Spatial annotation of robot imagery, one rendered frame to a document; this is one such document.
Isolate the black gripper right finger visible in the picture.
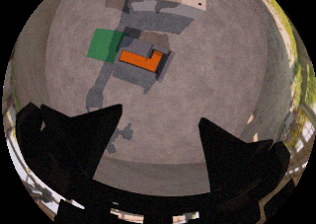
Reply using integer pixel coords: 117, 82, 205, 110
197, 117, 273, 191

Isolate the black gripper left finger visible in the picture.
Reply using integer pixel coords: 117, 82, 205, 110
40, 103, 122, 178

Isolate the orange l-shaped part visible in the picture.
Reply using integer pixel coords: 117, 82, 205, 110
119, 50, 162, 73

